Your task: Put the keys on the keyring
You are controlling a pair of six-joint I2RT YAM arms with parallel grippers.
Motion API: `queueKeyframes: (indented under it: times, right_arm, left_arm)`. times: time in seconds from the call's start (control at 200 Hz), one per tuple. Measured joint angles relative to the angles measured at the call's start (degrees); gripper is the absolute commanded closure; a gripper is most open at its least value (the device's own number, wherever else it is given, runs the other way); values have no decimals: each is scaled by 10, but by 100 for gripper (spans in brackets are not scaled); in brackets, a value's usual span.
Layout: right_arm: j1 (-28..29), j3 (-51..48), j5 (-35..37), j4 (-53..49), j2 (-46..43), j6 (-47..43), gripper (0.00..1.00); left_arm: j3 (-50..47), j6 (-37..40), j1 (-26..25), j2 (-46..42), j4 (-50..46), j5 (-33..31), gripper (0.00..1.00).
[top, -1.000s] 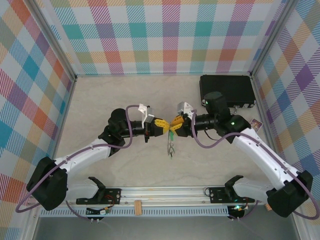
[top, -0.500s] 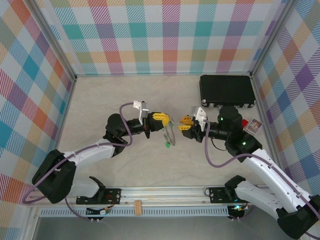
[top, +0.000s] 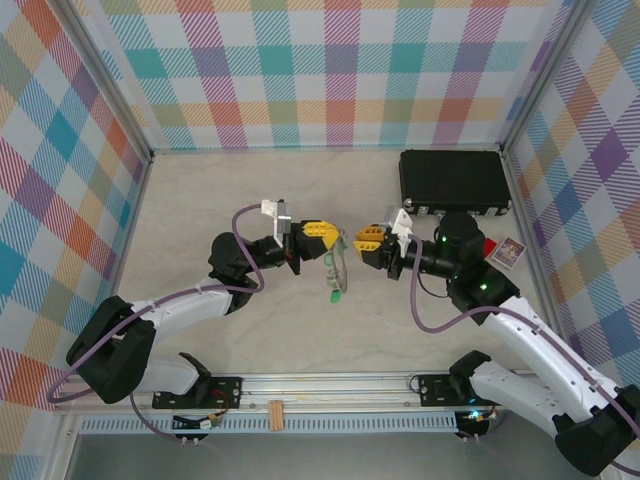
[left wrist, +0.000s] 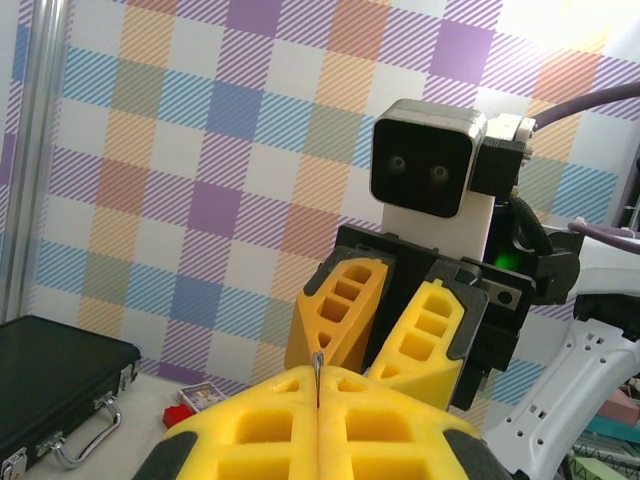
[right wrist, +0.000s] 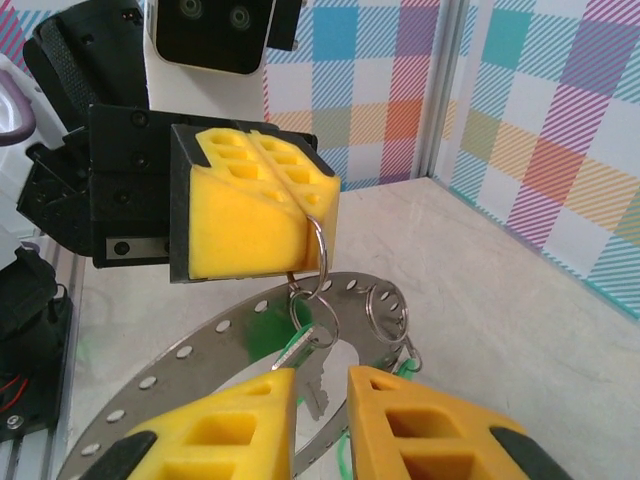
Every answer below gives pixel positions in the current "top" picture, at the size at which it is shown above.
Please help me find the black sleeved gripper cable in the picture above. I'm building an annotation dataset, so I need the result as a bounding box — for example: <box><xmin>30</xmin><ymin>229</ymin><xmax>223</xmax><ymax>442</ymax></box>
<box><xmin>417</xmin><ymin>272</ymin><xmax>454</xmax><ymax>300</ymax></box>

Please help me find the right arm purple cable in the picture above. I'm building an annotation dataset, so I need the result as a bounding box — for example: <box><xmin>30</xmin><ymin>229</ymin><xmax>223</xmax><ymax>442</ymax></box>
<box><xmin>408</xmin><ymin>234</ymin><xmax>640</xmax><ymax>474</ymax></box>

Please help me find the small lit wire connector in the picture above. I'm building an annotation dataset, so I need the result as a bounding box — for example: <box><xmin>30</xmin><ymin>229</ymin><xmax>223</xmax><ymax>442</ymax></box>
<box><xmin>462</xmin><ymin>407</ymin><xmax>499</xmax><ymax>424</ymax></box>

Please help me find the grooved aluminium base rail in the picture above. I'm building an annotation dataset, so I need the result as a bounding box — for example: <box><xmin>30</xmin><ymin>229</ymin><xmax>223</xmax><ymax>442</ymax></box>
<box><xmin>49</xmin><ymin>370</ymin><xmax>551</xmax><ymax>415</ymax></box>

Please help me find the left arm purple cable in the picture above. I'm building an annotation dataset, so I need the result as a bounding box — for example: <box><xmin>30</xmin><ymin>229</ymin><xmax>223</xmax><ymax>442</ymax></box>
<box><xmin>45</xmin><ymin>204</ymin><xmax>266</xmax><ymax>444</ymax></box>

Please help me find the aluminium corner post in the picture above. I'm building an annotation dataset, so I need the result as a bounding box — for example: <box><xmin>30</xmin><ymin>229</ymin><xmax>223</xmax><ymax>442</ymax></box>
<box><xmin>58</xmin><ymin>0</ymin><xmax>155</xmax><ymax>164</ymax></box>
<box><xmin>499</xmin><ymin>0</ymin><xmax>594</xmax><ymax>154</ymax></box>

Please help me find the aluminium side rail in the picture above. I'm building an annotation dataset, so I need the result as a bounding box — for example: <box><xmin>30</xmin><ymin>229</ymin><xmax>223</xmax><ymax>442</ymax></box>
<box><xmin>107</xmin><ymin>153</ymin><xmax>155</xmax><ymax>301</ymax></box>
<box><xmin>501</xmin><ymin>149</ymin><xmax>576</xmax><ymax>370</ymax></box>

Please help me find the slotted grey cable duct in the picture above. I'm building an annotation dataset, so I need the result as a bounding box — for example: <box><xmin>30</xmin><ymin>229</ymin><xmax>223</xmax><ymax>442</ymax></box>
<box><xmin>78</xmin><ymin>412</ymin><xmax>460</xmax><ymax>435</ymax></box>

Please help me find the grey metal shelf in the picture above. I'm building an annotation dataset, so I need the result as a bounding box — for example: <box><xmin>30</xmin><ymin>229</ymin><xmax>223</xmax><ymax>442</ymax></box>
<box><xmin>62</xmin><ymin>432</ymin><xmax>566</xmax><ymax>480</ymax></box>

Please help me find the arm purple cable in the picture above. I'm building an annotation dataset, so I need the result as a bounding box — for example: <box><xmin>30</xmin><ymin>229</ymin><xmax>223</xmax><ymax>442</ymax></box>
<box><xmin>45</xmin><ymin>204</ymin><xmax>266</xmax><ymax>444</ymax></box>
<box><xmin>408</xmin><ymin>234</ymin><xmax>640</xmax><ymax>474</ymax></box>

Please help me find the black hard case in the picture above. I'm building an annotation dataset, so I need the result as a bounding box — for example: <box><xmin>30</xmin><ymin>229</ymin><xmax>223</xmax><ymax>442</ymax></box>
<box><xmin>398</xmin><ymin>148</ymin><xmax>512</xmax><ymax>220</ymax></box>

